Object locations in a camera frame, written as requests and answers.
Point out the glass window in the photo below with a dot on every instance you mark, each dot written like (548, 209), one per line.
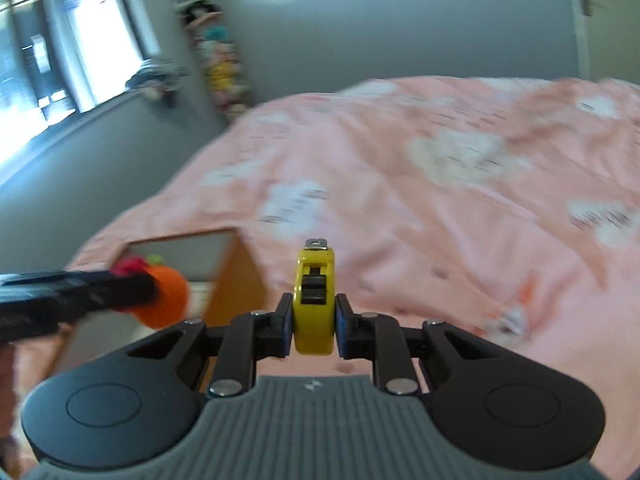
(50, 50)

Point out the pink printed blanket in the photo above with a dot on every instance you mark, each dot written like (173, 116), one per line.
(400, 210)

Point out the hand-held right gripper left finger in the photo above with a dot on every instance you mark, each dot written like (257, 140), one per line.
(286, 321)

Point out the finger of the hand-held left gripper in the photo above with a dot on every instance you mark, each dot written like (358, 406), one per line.
(75, 292)

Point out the yellow tape measure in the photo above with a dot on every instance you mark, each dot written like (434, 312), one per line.
(312, 320)

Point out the brown cardboard box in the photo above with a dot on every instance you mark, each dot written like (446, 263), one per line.
(240, 285)

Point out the white door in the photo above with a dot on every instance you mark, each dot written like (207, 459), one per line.
(615, 25)

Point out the orange crochet fruit toy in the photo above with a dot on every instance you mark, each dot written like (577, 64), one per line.
(167, 302)

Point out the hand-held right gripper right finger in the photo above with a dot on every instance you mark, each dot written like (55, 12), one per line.
(342, 321)

